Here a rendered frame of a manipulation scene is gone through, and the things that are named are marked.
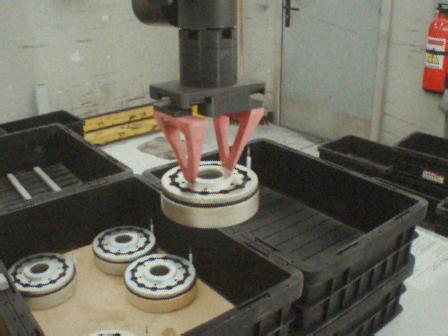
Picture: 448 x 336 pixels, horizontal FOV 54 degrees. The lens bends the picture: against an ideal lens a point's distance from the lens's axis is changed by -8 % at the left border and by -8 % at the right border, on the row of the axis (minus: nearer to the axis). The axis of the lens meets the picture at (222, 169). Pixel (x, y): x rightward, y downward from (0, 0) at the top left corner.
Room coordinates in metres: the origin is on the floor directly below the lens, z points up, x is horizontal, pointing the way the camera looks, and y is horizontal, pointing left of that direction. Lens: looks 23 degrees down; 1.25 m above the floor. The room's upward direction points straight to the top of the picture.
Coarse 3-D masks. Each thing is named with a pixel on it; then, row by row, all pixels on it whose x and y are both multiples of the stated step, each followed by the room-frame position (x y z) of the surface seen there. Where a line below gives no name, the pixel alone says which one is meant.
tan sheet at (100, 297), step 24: (96, 288) 0.55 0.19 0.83; (120, 288) 0.55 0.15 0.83; (48, 312) 0.49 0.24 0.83; (72, 312) 0.49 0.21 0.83; (96, 312) 0.49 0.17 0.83; (120, 312) 0.50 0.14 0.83; (144, 312) 0.50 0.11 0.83; (168, 312) 0.50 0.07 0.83; (192, 312) 0.50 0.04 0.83; (216, 312) 0.50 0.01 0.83
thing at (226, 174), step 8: (200, 168) 0.47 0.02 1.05; (208, 168) 0.47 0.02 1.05; (216, 168) 0.47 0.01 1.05; (224, 168) 0.47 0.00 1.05; (224, 176) 0.45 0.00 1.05; (232, 176) 0.46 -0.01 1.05; (192, 184) 0.44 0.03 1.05; (200, 184) 0.43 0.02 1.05; (208, 184) 0.43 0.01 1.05; (216, 184) 0.43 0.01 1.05; (224, 184) 0.44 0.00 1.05
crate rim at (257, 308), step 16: (128, 176) 0.73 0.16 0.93; (144, 176) 0.73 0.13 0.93; (80, 192) 0.67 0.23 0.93; (160, 192) 0.67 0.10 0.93; (16, 208) 0.61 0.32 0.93; (32, 208) 0.62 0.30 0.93; (240, 240) 0.53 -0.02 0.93; (256, 256) 0.50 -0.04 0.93; (272, 256) 0.49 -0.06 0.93; (0, 272) 0.44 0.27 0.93; (288, 272) 0.45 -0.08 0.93; (16, 288) 0.41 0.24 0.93; (272, 288) 0.42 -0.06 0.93; (288, 288) 0.42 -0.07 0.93; (16, 304) 0.38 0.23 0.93; (240, 304) 0.39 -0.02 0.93; (256, 304) 0.39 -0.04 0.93; (272, 304) 0.41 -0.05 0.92; (32, 320) 0.36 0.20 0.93; (208, 320) 0.37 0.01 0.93; (224, 320) 0.37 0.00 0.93; (240, 320) 0.38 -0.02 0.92; (256, 320) 0.39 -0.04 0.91
